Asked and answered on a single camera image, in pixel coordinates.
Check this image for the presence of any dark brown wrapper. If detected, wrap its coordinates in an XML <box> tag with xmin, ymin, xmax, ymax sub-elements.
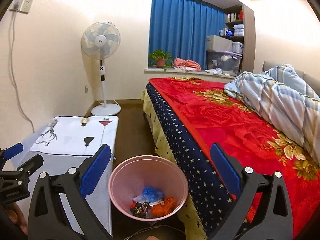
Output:
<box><xmin>130</xmin><ymin>202</ymin><xmax>151</xmax><ymax>218</ymax></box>

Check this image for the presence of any blue plastic bag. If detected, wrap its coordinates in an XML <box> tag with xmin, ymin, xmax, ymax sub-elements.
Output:
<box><xmin>142</xmin><ymin>186</ymin><xmax>164</xmax><ymax>198</ymax></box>

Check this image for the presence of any orange plastic bag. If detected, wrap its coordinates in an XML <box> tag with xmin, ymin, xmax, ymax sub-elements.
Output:
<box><xmin>150</xmin><ymin>197</ymin><xmax>176</xmax><ymax>218</ymax></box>

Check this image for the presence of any white paper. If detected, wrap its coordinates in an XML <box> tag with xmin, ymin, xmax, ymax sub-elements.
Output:
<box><xmin>132</xmin><ymin>194</ymin><xmax>164</xmax><ymax>206</ymax></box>

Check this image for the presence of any pink trash bin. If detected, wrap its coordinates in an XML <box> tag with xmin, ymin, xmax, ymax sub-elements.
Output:
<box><xmin>108</xmin><ymin>155</ymin><xmax>189</xmax><ymax>223</ymax></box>

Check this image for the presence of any person's left hand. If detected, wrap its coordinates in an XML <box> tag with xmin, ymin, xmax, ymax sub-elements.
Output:
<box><xmin>4</xmin><ymin>203</ymin><xmax>28</xmax><ymax>235</ymax></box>

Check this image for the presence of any navy star bed sheet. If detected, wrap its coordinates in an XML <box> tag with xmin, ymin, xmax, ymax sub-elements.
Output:
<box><xmin>143</xmin><ymin>83</ymin><xmax>233</xmax><ymax>239</ymax></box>

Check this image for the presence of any white printed table cloth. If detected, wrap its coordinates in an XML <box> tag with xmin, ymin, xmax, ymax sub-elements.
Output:
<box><xmin>11</xmin><ymin>116</ymin><xmax>119</xmax><ymax>233</ymax></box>

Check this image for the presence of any red floral blanket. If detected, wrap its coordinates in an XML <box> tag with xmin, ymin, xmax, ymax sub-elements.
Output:
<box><xmin>148</xmin><ymin>77</ymin><xmax>319</xmax><ymax>239</ymax></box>

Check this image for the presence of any yellow star bed skirt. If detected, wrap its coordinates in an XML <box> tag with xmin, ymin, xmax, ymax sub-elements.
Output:
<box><xmin>141</xmin><ymin>90</ymin><xmax>207</xmax><ymax>239</ymax></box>

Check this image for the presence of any plaid blue grey duvet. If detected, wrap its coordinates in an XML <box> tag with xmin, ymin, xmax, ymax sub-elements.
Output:
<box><xmin>223</xmin><ymin>72</ymin><xmax>319</xmax><ymax>164</ymax></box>

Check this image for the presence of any clear plastic storage bin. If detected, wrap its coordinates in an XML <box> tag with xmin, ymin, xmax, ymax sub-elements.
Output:
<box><xmin>206</xmin><ymin>50</ymin><xmax>242</xmax><ymax>76</ymax></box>

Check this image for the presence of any pink folded cloth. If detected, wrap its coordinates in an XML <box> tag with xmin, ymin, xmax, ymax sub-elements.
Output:
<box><xmin>174</xmin><ymin>57</ymin><xmax>201</xmax><ymax>71</ymax></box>

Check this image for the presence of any grey headboard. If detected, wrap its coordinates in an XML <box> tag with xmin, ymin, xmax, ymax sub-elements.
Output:
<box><xmin>261</xmin><ymin>61</ymin><xmax>319</xmax><ymax>96</ymax></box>

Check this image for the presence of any potted green plant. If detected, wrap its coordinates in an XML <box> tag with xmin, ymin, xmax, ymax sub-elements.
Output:
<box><xmin>149</xmin><ymin>49</ymin><xmax>172</xmax><ymax>68</ymax></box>

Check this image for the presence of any cardboard box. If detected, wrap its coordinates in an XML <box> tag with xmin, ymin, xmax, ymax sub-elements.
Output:
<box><xmin>206</xmin><ymin>35</ymin><xmax>233</xmax><ymax>52</ymax></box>

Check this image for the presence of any white standing fan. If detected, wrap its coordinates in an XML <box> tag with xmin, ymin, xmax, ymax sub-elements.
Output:
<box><xmin>81</xmin><ymin>22</ymin><xmax>121</xmax><ymax>116</ymax></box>

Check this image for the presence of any wooden bookshelf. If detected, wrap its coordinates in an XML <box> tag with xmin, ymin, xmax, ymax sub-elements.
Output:
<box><xmin>223</xmin><ymin>4</ymin><xmax>256</xmax><ymax>72</ymax></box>

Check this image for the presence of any blue curtain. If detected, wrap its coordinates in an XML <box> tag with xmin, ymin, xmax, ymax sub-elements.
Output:
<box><xmin>149</xmin><ymin>0</ymin><xmax>225</xmax><ymax>69</ymax></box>

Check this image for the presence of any white wall socket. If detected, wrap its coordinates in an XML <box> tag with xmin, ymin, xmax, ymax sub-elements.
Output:
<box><xmin>10</xmin><ymin>0</ymin><xmax>33</xmax><ymax>14</ymax></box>

